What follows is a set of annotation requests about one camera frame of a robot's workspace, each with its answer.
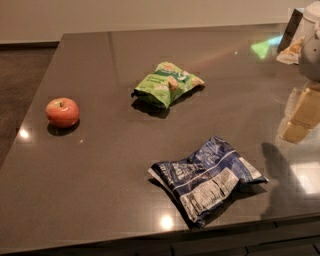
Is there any dark box in background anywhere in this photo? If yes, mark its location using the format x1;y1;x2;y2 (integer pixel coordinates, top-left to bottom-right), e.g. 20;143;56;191
277;8;304;53

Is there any white cylindrical container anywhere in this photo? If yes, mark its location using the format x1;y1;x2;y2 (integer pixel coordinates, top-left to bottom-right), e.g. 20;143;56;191
303;1;320;39

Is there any green snack bag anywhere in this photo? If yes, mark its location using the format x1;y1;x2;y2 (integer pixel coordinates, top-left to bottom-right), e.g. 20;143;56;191
132;62;204;109

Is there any blue chip bag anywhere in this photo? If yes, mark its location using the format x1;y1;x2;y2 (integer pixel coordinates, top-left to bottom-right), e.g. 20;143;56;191
148;136;268;227

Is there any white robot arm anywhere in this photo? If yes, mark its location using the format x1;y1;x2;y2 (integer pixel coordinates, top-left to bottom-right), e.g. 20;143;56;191
280;30;320;143

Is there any red apple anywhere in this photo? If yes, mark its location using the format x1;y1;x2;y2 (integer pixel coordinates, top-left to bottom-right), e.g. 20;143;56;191
45;98;80;128

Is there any yellow ribbed gripper finger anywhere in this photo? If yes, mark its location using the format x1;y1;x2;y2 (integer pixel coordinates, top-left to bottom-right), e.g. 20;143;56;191
281;88;320;143

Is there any crumpled snack wrapper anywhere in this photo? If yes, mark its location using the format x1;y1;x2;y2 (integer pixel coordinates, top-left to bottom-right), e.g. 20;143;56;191
276;36;305;65

